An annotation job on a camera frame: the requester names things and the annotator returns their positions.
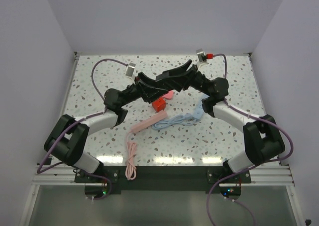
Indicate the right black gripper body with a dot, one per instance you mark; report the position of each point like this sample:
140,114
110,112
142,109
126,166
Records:
198,82

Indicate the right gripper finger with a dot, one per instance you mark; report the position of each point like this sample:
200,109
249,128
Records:
175,83
175,72

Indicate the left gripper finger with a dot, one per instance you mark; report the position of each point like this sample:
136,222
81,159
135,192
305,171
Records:
145,83
151,94

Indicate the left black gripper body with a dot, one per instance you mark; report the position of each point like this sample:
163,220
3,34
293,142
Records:
133,92

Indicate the red cube plug adapter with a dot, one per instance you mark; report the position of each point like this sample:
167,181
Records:
159,105

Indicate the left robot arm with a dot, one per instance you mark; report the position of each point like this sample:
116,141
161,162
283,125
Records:
67,140

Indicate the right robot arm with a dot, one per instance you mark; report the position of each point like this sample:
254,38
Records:
262,138

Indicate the pink flat plug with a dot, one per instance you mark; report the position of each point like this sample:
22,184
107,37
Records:
169,96

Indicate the pink power strip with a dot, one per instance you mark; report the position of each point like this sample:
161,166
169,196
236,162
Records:
148,122

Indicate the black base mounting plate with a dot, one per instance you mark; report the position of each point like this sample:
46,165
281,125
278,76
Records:
152,178

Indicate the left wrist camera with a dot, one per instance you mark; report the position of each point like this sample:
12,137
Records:
130,68

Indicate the aluminium frame rail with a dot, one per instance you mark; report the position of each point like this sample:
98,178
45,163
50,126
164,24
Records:
261,176

